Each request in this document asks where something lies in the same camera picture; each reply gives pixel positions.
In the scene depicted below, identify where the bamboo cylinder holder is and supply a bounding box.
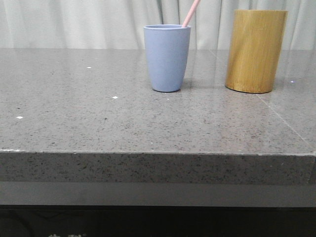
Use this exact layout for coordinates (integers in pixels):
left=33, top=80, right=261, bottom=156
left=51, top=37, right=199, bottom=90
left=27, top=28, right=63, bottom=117
left=225, top=9, right=287, bottom=94

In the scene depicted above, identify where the blue cup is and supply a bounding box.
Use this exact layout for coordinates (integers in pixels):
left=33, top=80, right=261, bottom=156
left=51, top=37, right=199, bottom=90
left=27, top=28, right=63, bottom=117
left=144, top=24, right=191, bottom=92

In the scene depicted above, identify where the pink chopstick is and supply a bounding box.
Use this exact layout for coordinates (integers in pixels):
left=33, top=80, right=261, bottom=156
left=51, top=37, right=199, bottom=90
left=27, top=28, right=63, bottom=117
left=182, top=0, right=200, bottom=28

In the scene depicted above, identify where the white curtain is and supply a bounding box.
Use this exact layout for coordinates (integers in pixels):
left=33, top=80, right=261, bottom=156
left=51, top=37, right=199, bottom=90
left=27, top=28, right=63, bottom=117
left=0, top=0, right=316, bottom=50

